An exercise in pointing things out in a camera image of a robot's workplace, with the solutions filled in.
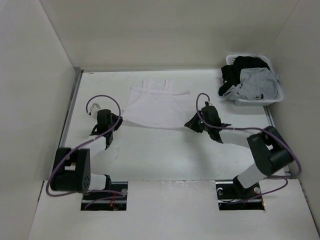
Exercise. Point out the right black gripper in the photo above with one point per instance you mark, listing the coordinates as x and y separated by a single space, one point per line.
192 124

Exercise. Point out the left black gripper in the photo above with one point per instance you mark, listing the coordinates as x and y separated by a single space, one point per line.
116 118

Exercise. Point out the white tank top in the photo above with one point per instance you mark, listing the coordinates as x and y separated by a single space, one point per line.
156 105

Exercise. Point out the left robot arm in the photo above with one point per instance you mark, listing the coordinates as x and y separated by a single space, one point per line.
72 166

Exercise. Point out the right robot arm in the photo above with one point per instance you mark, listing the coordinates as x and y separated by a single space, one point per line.
269 150

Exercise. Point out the black tank top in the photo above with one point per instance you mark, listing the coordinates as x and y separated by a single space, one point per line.
231 73

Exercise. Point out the grey tank top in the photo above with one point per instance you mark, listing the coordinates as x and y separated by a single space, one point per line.
255 84

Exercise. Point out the white plastic laundry basket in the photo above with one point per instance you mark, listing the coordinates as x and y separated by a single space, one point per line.
279 95

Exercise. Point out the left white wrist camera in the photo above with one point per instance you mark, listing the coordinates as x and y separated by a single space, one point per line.
93 111

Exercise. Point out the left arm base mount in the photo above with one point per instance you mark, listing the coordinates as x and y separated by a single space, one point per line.
115 200

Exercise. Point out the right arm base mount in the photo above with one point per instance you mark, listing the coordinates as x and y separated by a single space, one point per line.
229 200

